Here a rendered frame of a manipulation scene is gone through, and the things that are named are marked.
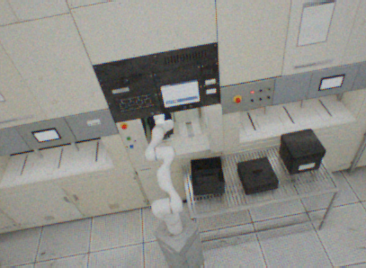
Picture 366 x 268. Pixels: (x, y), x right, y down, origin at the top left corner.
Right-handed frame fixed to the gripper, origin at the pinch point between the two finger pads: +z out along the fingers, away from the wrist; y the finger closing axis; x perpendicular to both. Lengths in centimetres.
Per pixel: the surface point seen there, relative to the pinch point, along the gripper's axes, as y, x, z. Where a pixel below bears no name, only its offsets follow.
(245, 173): 63, -35, -68
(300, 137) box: 118, -20, -55
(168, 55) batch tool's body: 18, 71, -31
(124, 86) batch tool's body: -19, 52, -30
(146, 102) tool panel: -6.3, 34.4, -30.4
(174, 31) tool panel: 24, 87, -32
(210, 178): 34, -45, -59
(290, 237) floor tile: 103, -122, -99
